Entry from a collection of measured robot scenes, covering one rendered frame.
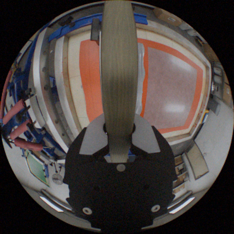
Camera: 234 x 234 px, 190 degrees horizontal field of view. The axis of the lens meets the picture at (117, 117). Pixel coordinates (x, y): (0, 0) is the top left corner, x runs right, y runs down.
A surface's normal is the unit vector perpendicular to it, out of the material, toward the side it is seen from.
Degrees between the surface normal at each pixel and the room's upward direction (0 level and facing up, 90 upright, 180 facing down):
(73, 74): 0
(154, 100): 0
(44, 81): 90
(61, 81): 0
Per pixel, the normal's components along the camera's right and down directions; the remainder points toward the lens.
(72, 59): 0.00, 0.54
